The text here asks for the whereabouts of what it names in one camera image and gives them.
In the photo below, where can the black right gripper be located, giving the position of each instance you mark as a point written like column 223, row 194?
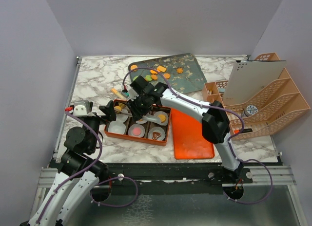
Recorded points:
column 137, row 114

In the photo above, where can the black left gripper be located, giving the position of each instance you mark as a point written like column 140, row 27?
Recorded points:
column 109, row 111

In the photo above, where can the round biscuit cookie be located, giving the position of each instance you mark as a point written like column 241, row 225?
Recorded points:
column 118, row 109
column 133, row 67
column 167, row 76
column 162, row 118

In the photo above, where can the pink round macaron cookie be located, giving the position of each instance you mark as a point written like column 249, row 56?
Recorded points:
column 137, row 131

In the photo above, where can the orange cookie tin box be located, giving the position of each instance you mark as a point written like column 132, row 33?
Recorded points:
column 147, row 125

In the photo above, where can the orange flower shaped cookie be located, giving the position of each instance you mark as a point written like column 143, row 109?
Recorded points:
column 180, row 70

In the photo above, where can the brown heart chocolate cookie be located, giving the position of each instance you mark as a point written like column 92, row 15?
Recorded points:
column 156, row 135

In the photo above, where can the orange tin lid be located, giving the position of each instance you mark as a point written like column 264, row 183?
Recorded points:
column 188, row 141

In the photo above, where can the silver metal tongs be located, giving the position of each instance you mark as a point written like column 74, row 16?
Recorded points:
column 137, row 117

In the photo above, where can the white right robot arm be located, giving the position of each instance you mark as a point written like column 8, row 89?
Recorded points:
column 215, row 124

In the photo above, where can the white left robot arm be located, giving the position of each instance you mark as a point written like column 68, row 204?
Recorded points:
column 77, row 173

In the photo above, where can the green macaron right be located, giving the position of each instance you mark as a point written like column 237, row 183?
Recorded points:
column 148, row 78

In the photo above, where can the small orange flower cookie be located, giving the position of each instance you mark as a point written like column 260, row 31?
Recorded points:
column 154, row 77

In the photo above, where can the white paper cupcake liner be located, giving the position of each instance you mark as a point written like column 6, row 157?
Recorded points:
column 117, row 127

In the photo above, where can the teal grey eraser block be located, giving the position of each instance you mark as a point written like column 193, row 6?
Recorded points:
column 125, row 92

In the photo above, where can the small orange wafer stick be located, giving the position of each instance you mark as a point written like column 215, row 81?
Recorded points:
column 118, row 94

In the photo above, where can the rectangular yellow biscuit upper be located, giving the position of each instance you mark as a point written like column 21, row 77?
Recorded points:
column 161, row 69

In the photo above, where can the dark floral serving tray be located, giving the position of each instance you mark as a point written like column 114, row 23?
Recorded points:
column 191, row 80

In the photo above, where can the white perforated board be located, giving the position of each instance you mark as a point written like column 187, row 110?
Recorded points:
column 247, row 78

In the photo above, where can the orange highlighter pen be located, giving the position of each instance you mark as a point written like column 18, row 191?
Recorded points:
column 244, row 131

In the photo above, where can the blue patterned round jar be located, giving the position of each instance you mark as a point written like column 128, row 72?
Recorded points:
column 250, row 110

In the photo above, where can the peach plastic desk organizer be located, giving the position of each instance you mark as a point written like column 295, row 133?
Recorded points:
column 279, row 104

